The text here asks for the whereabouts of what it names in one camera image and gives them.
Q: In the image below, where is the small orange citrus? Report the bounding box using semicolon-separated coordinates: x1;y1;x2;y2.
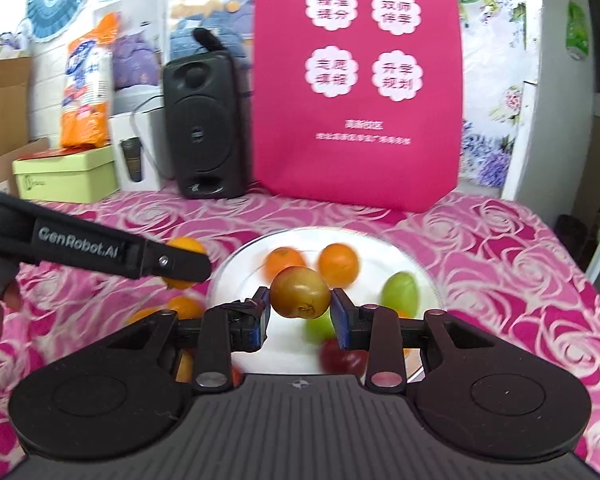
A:
162;236;208;291

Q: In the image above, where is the dark bin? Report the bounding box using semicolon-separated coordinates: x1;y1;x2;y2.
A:
555;214;590;263

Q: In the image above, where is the brown cardboard box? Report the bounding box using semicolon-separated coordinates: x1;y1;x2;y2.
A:
0;55;51;181

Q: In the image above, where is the green oval fruit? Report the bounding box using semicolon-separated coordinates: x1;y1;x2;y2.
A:
304;310;337;345
382;271;421;313

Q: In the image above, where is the magenta fabric bag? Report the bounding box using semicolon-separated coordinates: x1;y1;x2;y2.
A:
250;0;465;213

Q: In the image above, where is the small tangerine with green stem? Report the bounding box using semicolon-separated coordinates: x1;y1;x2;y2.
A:
174;350;197;385

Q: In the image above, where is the orange white paper cup pack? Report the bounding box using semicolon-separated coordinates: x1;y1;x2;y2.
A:
60;12;118;150

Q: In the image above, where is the black speaker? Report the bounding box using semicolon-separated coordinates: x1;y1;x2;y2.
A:
161;52;248;200

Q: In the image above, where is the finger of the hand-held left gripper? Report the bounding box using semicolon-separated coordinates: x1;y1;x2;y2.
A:
141;242;212;284

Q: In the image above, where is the black speaker cable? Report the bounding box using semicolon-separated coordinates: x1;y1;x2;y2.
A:
130;92;178;181

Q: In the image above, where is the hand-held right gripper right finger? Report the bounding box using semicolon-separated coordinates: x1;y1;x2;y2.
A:
329;286;503;394

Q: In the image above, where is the green wall sticker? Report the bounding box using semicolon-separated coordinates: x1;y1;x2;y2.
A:
566;0;592;61

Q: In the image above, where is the large orange tangerine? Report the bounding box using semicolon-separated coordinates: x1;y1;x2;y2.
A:
264;246;308;281

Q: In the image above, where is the small yellow citrus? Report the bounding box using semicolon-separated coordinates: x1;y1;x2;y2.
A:
127;307;163;326

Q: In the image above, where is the smooth round orange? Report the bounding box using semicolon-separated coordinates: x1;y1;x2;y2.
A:
317;242;360;289
164;296;204;321

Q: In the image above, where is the brown green jujube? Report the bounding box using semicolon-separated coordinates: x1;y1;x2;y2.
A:
270;266;332;320

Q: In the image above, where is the purple bedding poster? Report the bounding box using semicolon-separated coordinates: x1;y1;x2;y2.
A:
111;30;167;92

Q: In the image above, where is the red round fruit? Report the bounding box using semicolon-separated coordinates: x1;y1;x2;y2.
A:
319;337;371;375

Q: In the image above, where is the white box with cup picture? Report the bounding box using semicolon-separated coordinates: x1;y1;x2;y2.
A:
107;107;176;192

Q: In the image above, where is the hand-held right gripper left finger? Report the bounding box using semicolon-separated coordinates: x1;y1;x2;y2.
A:
102;286;273;395

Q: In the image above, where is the blue bedding poster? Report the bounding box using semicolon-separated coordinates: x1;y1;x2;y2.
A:
169;0;257;61

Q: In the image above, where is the pink rose tablecloth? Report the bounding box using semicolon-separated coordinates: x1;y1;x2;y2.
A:
0;187;600;480

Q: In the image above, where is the white round plate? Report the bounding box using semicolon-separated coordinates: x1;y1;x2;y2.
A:
209;227;448;386

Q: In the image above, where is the floral wall covering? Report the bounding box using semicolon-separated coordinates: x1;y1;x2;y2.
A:
455;0;541;188

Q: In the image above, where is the black microphone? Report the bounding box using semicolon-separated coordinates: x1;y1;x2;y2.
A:
191;27;226;53

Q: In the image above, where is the light green cardboard box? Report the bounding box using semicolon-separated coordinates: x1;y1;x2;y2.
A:
12;145;120;205

